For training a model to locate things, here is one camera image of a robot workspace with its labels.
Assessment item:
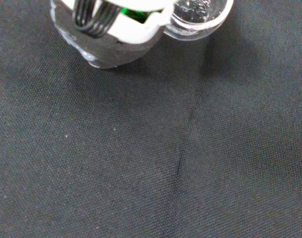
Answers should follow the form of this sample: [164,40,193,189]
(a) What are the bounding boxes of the black table cloth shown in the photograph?
[0,0,302,238]

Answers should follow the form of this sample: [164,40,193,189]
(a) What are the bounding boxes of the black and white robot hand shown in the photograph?
[58,0,175,45]

